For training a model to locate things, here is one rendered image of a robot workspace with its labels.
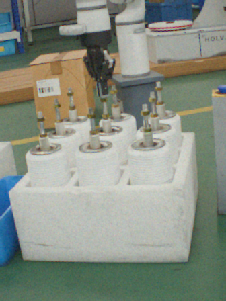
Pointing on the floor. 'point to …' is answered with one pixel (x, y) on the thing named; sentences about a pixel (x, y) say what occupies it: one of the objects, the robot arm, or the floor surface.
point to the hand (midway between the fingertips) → (102, 89)
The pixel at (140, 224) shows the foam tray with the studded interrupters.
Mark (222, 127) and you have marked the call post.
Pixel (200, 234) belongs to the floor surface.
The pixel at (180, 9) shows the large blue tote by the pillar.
